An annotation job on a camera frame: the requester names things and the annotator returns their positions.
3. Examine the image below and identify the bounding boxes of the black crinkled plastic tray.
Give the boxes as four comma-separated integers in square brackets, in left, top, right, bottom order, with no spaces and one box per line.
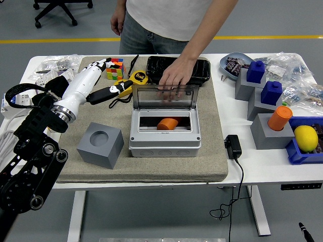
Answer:
[145,55,211,85]

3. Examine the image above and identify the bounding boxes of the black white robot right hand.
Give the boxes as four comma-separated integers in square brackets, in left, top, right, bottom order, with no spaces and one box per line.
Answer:
[298,221,316,242]

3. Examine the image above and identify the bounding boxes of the white circuit breaker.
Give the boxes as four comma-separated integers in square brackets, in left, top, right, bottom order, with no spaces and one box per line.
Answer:
[1,92,33,119]

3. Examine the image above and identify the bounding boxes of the person's right hand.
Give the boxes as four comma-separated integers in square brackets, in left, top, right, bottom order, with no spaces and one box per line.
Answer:
[110,10,127,36]

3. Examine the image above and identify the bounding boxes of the grey-brown mat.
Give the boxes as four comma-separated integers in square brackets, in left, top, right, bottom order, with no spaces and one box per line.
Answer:
[51,55,229,184]

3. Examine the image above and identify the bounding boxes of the blue storage bin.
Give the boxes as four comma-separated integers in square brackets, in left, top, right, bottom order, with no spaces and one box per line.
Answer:
[285,116,323,165]

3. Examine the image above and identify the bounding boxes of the clear plastic parts bags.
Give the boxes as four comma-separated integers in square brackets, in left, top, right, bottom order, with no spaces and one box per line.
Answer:
[27,54,83,81]

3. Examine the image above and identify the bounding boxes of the grey block with round hole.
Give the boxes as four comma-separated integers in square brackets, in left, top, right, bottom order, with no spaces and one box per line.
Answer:
[76,122,125,169]
[250,112,296,150]

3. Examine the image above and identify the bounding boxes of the person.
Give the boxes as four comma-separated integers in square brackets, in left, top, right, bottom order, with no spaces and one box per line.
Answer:
[118,0,215,55]

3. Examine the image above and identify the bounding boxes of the grey plastic junction box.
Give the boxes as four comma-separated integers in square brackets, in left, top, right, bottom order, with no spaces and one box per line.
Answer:
[128,108,202,157]

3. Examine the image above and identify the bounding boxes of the white wall socket package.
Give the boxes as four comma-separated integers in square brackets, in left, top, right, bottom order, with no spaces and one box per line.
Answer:
[34,69,76,94]

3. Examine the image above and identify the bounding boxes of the clear bags of small parts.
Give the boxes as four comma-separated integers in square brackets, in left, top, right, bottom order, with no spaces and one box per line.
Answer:
[254,52,323,114]

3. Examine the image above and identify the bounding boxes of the black power adapter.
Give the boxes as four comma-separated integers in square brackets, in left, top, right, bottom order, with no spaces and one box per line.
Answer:
[224,135,242,159]

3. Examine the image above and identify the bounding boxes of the person's left hand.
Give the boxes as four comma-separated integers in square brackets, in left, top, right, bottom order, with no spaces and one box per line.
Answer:
[157,58,197,101]

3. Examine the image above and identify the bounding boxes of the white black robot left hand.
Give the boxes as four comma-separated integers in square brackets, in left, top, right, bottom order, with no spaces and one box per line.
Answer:
[52,57,134,118]

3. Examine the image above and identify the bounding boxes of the orange cylinder battery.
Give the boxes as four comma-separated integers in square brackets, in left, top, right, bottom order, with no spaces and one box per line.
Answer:
[156,117,182,131]
[267,105,293,131]

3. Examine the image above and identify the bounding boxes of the black office chair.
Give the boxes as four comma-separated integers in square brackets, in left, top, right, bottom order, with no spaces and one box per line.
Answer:
[33,0,93,28]

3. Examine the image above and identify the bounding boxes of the white table leg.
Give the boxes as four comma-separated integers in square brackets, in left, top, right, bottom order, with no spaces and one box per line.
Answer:
[67,190,87,242]
[246,186,272,237]

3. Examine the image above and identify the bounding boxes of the smoked transparent box lid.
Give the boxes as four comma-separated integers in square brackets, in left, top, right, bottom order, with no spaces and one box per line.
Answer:
[131,84,200,110]

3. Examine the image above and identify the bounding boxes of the yellow lemon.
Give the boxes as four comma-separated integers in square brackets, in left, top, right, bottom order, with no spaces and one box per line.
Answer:
[294,125,319,153]

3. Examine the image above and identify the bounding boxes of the blue block with knob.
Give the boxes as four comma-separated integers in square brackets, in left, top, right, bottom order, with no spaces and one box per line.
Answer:
[246,60,266,84]
[260,80,283,106]

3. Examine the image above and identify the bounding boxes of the blue-grey bowl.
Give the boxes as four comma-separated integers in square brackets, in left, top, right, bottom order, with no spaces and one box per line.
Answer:
[219,52,254,81]

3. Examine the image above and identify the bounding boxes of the black adapter cord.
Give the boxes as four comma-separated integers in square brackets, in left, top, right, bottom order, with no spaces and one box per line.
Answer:
[209,156,253,242]

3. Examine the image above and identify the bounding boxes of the large yellow tape measure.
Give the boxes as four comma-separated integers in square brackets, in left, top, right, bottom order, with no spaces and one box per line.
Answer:
[127,54,149,89]

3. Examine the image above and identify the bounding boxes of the black table control panel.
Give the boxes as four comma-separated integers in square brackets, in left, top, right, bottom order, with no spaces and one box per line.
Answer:
[280,183,323,191]

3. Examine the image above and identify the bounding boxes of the dark components in bin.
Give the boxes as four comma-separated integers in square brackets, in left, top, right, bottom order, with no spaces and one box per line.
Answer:
[312,123,323,155]

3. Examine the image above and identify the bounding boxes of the dark wrapped parts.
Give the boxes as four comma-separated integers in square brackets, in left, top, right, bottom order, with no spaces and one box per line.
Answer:
[225,56,250,76]

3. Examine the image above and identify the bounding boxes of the colourful puzzle cube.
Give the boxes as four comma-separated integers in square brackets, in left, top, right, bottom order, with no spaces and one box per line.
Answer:
[105,57,126,81]

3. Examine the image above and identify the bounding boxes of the white power cable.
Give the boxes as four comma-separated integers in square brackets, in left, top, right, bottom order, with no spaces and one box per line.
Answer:
[0,107,33,158]

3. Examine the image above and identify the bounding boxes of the small yellow tape measure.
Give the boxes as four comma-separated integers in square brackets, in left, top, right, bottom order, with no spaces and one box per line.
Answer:
[109,79,134,109]

